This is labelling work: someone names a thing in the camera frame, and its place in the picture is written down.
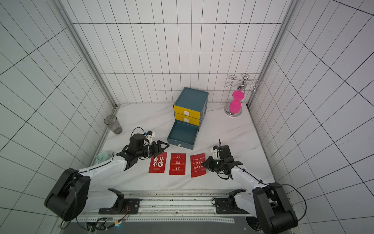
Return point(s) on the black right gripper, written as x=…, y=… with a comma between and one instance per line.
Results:
x=221, y=164

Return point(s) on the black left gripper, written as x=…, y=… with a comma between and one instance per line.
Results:
x=156, y=149

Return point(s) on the red postcard with white characters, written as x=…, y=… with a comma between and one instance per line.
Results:
x=158, y=163

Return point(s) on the metal base rail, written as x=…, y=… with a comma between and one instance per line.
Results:
x=171, y=204

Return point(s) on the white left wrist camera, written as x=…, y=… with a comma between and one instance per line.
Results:
x=150, y=135

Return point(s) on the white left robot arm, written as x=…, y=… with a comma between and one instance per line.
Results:
x=72, y=194

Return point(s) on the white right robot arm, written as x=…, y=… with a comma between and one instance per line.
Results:
x=266, y=204

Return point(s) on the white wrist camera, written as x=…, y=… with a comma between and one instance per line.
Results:
x=215, y=153
x=150, y=135

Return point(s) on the teal bottom drawer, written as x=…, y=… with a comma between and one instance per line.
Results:
x=183, y=135

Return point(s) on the teal drawer cabinet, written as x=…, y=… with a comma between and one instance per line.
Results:
x=194, y=100

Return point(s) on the clear plastic cup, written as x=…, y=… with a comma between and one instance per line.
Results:
x=113, y=124

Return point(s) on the pale green round container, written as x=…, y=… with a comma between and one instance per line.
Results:
x=103, y=157

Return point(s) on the red postcard from bottom drawer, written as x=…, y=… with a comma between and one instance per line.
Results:
x=196, y=165

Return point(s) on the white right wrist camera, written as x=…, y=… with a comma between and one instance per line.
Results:
x=215, y=153

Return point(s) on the chrome stand with pink cups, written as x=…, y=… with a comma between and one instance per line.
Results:
x=234, y=107

